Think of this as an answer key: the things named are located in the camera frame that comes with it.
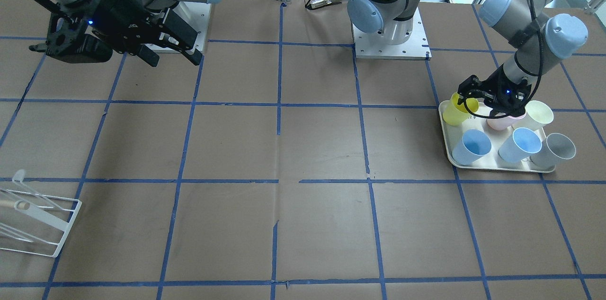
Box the grey plastic cup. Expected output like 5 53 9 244
530 132 577 168

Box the light blue cup middle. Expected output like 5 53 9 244
498 127 543 163

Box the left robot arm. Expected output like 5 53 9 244
347 0 588 119

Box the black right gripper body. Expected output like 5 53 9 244
34 0 160 53

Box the yellow plastic cup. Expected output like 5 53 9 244
442 93 472 127

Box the pale green plastic cup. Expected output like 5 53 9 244
513 100 554 131

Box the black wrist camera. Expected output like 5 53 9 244
28 13 113 63

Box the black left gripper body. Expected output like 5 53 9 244
479 78 529 117

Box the cream plastic tray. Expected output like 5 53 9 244
438 101 556 173

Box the light blue cup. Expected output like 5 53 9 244
498 127 543 163
452 129 492 166

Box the pink plastic cup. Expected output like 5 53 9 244
486 112 526 131

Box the light blue cup front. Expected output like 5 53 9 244
452 129 492 166

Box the white wire cup rack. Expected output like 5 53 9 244
0 169 83 258

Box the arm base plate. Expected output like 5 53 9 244
351 9 432 60
152 2 214 54

